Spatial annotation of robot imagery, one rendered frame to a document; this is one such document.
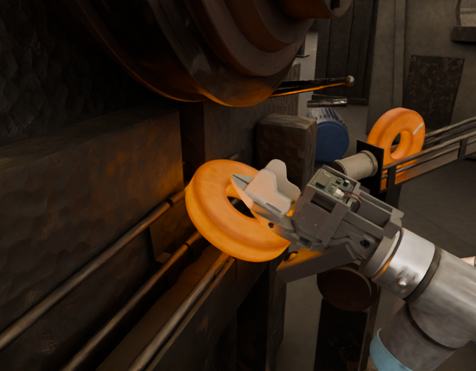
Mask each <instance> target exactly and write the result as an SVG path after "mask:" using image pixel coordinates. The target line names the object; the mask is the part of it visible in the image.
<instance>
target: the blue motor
mask: <svg viewBox="0 0 476 371"><path fill-rule="evenodd" d="M306 115H307V116H306V117H308V118H313V119H315V120H317V123H318V132H317V141H316V149H315V163H331V162H332V161H334V160H342V159H344V156H343V155H344V154H345V152H346V150H347V149H348V147H349V134H348V130H347V129H346V128H347V126H346V125H345V123H344V121H343V119H342V118H341V116H340V114H338V112H337V111H336V112H335V109H333V110H332V109H331V108H327V107H319V108H318V107H317V108H316V109H314V108H313V110H312V111H309V113H308V114H307V113H306Z"/></svg>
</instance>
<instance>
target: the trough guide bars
mask: <svg viewBox="0 0 476 371"><path fill-rule="evenodd" d="M473 121H476V116H475V117H472V118H470V119H467V120H464V121H460V122H458V123H456V124H452V125H449V126H447V127H444V128H441V129H439V130H436V131H433V132H429V133H427V134H425V137H424V139H427V138H431V137H433V136H434V138H432V139H430V140H428V141H425V142H424V143H423V146H422V147H424V146H428V145H430V144H433V147H430V148H428V149H425V150H422V151H420V152H417V153H415V154H412V155H409V156H407V157H405V158H402V159H399V160H396V161H394V162H391V163H388V164H386V165H384V166H383V169H382V171H386V170H388V172H386V173H383V174H382V180H384V179H385V178H387V180H386V188H387V191H389V190H391V189H393V188H394V186H395V179H396V174H398V173H400V172H403V171H406V170H408V169H411V168H413V167H415V166H418V165H420V164H423V163H426V162H427V161H430V160H433V159H435V158H438V157H441V156H442V155H445V154H448V153H450V152H453V151H455V150H457V149H458V161H460V160H463V159H464V157H465V153H466V146H468V145H470V144H473V143H475V142H476V137H475V138H472V139H470V140H468V138H471V137H473V136H475V135H476V130H475V131H473V132H469V133H467V134H465V135H462V136H459V137H457V138H453V139H452V140H449V141H446V142H443V143H442V144H440V141H441V140H444V139H445V138H449V137H451V136H454V135H457V134H459V133H462V132H465V131H467V130H470V129H473V128H475V127H476V123H474V124H470V125H468V126H466V127H462V128H460V129H458V130H454V131H452V132H448V133H446V134H444V135H441V134H442V133H445V132H446V131H449V130H453V129H455V128H457V127H461V126H463V125H465V124H469V123H471V122H473ZM457 142H460V143H459V144H457V145H454V146H451V147H450V148H447V149H444V150H441V151H440V152H437V153H434V154H432V155H429V156H427V157H425V158H421V159H419V160H416V161H413V162H412V163H409V164H406V165H404V166H400V167H399V168H397V166H399V165H401V164H403V163H407V162H409V161H411V160H414V159H416V158H420V157H422V156H424V155H427V154H430V153H431V152H434V151H437V150H440V149H443V148H444V147H447V146H450V145H453V144H456V143H457ZM398 145H399V144H397V145H394V146H391V152H392V151H394V150H396V148H397V147H398Z"/></svg>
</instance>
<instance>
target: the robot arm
mask: <svg viewBox="0 0 476 371"><path fill-rule="evenodd" d="M329 172H333V173H335V174H337V175H338V176H340V177H342V178H344V179H346V180H345V181H344V180H343V179H342V178H340V177H336V176H334V175H333V174H330V173H329ZM230 181H231V183H232V185H233V187H234V188H235V189H236V191H237V193H238V195H239V196H240V197H241V199H242V201H243V202H244V203H245V204H246V205H247V206H248V207H249V208H250V210H251V213H252V214H253V215H254V216H255V217H256V218H257V219H258V220H259V221H260V222H261V223H262V224H263V225H264V226H265V227H266V228H267V229H268V230H270V231H271V232H273V233H275V234H276V235H277V236H280V237H282V238H283V239H286V240H288V241H290V242H291V243H292V244H294V245H298V246H300V247H303V248H301V249H299V250H296V251H294V252H290V253H288V254H287V255H286V256H285V258H284V259H283V261H282V262H281V263H280V264H279V266H278V268H277V269H276V272H277V274H278V275H279V277H280V278H281V280H282V282H283V283H289V282H292V281H295V280H299V279H302V278H305V277H308V276H310V275H314V274H317V273H320V272H324V271H326V270H329V269H333V268H335V267H338V266H342V265H345V264H349V263H351V262H354V261H356V260H357V257H358V255H359V256H360V257H362V258H363V259H362V260H361V262H360V265H359V269H358V272H360V273H362V274H363V275H365V276H366V277H368V278H369V277H371V280H372V281H373V282H374V283H376V284H378V285H379V286H381V287H382V288H384V289H386V290H388V291H390V292H391V293H393V294H395V295H396V296H398V297H397V299H396V302H395V304H394V307H393V309H392V312H391V314H390V316H389V318H388V321H387V322H386V323H385V325H384V326H383V327H382V328H380V329H379V330H378V331H377V334H376V336H375V337H374V338H373V339H372V341H371V344H370V354H371V359H372V361H373V363H374V365H375V367H376V368H377V369H378V370H379V371H433V370H435V369H436V368H437V367H438V366H439V365H440V364H442V363H443V362H444V361H445V360H446V359H448V358H449V357H450V356H451V355H452V354H453V353H454V352H455V351H456V350H457V349H459V348H460V347H463V346H464V345H465V344H466V343H467V342H469V341H470V340H472V341H473V342H474V343H475V344H476V256H475V257H469V258H458V257H456V256H454V255H452V254H450V253H449V252H447V251H445V250H443V249H441V248H440V247H437V246H435V245H434V244H433V243H431V242H429V241H427V240H426V239H424V238H422V237H420V236H417V235H416V234H415V233H412V232H410V231H409V230H407V229H405V228H403V227H402V222H401V219H402V217H403V216H404V213H403V212H401V211H399V210H397V209H395V208H394V207H392V206H390V205H388V204H386V203H384V202H383V201H381V200H379V199H377V198H375V197H373V196H371V195H370V194H367V193H365V192H364V191H362V190H360V189H359V187H360V184H361V183H359V182H357V181H356V180H353V179H351V178H350V177H348V176H346V175H344V174H342V173H340V172H338V171H336V170H335V169H333V168H331V167H329V166H327V165H325V164H324V165H323V167H322V169H319V170H318V171H317V172H316V173H315V175H314V176H313V177H312V179H311V180H310V181H309V182H308V184H307V186H306V188H305V189H304V192H301V191H300V189H299V188H298V187H297V186H296V185H294V184H292V183H291V182H289V181H288V180H287V173H286V166H285V164H284V163H283V162H282V161H280V160H277V159H275V160H272V161H271V162H269V164H268V165H267V166H266V167H265V168H264V169H262V170H260V171H259V173H258V174H257V175H256V176H255V177H250V176H247V175H243V174H233V175H231V178H230ZM291 209H292V213H291V214H292V216H287V215H286V214H287V213H288V212H289V211H291ZM401 227H402V228H401Z"/></svg>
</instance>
